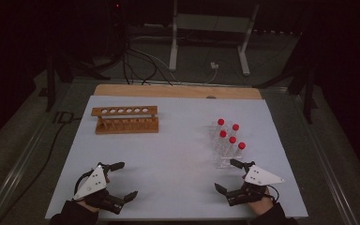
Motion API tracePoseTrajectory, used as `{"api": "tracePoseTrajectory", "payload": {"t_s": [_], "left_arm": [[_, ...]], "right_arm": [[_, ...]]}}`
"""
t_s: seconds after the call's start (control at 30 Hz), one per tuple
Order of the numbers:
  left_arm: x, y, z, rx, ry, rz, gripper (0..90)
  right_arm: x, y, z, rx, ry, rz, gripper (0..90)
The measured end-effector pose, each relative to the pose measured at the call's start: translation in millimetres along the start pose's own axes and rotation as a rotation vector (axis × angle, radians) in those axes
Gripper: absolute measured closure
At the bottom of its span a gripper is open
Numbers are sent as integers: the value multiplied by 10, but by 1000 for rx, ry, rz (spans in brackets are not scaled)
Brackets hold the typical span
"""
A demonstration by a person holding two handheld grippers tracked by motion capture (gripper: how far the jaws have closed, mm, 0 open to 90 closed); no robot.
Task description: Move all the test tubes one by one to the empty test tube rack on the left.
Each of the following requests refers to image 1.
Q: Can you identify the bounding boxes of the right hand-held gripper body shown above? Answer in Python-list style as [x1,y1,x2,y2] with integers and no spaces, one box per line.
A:
[225,164,286,207]

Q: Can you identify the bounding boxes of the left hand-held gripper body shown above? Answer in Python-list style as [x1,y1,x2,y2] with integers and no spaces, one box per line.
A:
[72,162,127,216]

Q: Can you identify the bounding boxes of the wooden test tube rack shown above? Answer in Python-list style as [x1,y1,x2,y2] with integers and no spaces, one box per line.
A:
[90,105,159,136]

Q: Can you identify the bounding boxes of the person's left hand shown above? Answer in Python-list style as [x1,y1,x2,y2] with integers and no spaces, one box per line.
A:
[75,200,100,215]

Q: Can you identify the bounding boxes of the person's right hand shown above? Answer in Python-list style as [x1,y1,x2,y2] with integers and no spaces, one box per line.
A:
[247,187,275,217]

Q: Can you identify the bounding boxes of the white table sheet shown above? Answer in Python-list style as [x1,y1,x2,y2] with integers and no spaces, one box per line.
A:
[44,95,309,220]

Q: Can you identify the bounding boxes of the black floor stand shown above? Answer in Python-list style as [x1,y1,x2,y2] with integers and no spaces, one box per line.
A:
[256,59,320,126]
[43,52,112,113]

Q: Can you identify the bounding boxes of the white metal stand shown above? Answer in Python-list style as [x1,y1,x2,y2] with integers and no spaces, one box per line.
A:
[168,0,261,77]

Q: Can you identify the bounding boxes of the dotted black strip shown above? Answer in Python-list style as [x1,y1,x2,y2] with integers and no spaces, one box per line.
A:
[252,28,304,37]

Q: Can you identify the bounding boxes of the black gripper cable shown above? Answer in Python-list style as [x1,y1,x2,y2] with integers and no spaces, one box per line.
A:
[73,170,95,196]
[267,185,280,204]

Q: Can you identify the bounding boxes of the black floor cable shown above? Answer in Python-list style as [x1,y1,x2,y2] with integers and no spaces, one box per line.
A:
[0,111,83,224]

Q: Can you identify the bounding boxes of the aluminium floor rail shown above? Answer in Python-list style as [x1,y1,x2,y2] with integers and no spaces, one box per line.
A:
[289,90,360,225]
[0,93,73,225]

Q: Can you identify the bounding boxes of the looped black cable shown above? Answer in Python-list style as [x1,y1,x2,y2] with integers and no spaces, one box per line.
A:
[122,43,173,86]

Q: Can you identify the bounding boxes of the white cable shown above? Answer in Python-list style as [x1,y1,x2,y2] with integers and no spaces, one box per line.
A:
[130,36,218,85]

